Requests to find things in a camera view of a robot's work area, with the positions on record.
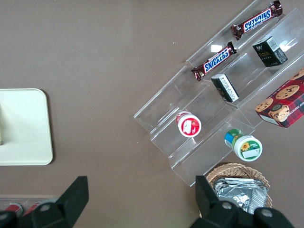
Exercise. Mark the brown Snickers bar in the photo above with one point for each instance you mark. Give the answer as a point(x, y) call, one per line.
point(257, 20)
point(213, 61)

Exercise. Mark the clear acrylic bottle rack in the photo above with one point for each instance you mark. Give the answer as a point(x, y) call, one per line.
point(28, 199)

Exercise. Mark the clear acrylic stepped display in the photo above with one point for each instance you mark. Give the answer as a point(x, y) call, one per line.
point(171, 99)

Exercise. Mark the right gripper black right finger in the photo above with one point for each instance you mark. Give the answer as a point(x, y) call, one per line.
point(213, 211)

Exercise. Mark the red cola bottle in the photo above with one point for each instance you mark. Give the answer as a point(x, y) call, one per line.
point(33, 208)
point(13, 208)

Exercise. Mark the green lid jar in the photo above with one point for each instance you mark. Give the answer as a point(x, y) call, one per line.
point(247, 147)

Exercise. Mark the small black box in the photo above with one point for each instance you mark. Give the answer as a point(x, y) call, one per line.
point(225, 89)
point(269, 51)

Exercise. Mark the red lid jar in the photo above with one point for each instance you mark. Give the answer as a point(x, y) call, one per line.
point(189, 124)

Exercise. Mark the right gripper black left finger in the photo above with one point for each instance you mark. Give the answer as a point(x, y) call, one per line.
point(66, 204)

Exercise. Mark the silver foil pack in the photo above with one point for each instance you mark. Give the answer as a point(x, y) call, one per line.
point(237, 180)
point(237, 197)

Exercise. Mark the beige plastic tray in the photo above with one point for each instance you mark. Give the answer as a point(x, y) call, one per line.
point(26, 128)

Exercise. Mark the light tan wicker basket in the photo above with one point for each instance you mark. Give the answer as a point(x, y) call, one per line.
point(228, 169)

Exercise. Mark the red plaid cookie box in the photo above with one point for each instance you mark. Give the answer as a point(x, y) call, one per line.
point(282, 102)

